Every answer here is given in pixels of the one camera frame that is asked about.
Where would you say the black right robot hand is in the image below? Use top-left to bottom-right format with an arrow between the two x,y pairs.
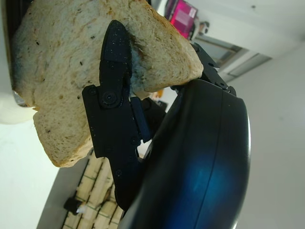
82,20 -> 251,229

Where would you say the brown bread slice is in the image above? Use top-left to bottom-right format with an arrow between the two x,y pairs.
11,0 -> 204,169

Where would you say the cream white two-slot toaster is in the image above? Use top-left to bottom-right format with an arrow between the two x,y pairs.
0,0 -> 36,125

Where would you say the long wooden crate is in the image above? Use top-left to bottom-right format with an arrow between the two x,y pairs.
61,140 -> 127,229

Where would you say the black trash bin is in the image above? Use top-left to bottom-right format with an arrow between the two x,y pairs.
64,197 -> 84,216

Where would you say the black laptop with pink screen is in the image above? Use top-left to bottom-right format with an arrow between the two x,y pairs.
164,0 -> 199,39

